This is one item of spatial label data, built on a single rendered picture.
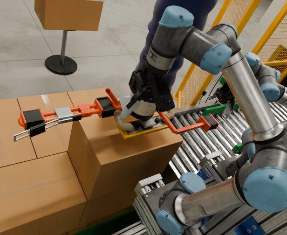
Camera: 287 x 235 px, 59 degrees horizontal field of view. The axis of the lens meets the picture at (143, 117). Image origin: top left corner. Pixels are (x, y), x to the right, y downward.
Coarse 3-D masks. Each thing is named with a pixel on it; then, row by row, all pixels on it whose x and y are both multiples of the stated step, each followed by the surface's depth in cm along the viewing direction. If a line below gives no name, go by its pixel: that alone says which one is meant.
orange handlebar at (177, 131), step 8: (80, 104) 125; (88, 104) 128; (48, 112) 116; (80, 112) 122; (88, 112) 123; (96, 112) 126; (160, 112) 141; (48, 120) 113; (168, 120) 138; (184, 128) 137; (192, 128) 140
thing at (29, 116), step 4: (40, 108) 114; (20, 112) 110; (24, 112) 110; (28, 112) 111; (32, 112) 111; (36, 112) 112; (40, 112) 113; (20, 116) 111; (24, 116) 109; (28, 116) 109; (32, 116) 110; (36, 116) 111; (40, 116) 111; (24, 120) 107; (28, 120) 108; (32, 120) 108; (36, 120) 109; (40, 120) 110; (44, 120) 111; (24, 124) 108; (28, 124) 108; (32, 124) 109; (36, 124) 111; (24, 128) 109; (28, 128) 110
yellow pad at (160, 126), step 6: (138, 120) 148; (156, 120) 149; (162, 120) 154; (138, 126) 142; (150, 126) 147; (156, 126) 149; (162, 126) 151; (120, 132) 140; (126, 132) 139; (132, 132) 140; (138, 132) 142; (144, 132) 143; (150, 132) 147; (126, 138) 137
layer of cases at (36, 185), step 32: (32, 96) 207; (64, 96) 218; (96, 96) 231; (0, 128) 177; (64, 128) 195; (0, 160) 162; (32, 160) 168; (64, 160) 176; (0, 192) 148; (32, 192) 154; (64, 192) 160; (128, 192) 187; (0, 224) 137; (32, 224) 147; (64, 224) 171
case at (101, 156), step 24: (96, 120) 156; (72, 144) 169; (96, 144) 143; (120, 144) 149; (144, 144) 155; (168, 144) 161; (96, 168) 141; (120, 168) 150; (144, 168) 169; (96, 192) 158
